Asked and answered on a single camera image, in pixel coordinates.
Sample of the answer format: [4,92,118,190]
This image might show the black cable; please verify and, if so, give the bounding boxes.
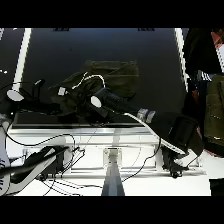
[121,137,162,184]
[2,121,78,178]

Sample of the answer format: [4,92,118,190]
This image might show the silver frame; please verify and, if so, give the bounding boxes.
[6,124,212,197]

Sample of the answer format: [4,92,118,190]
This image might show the olive green pants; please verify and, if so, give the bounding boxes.
[49,59,141,123]

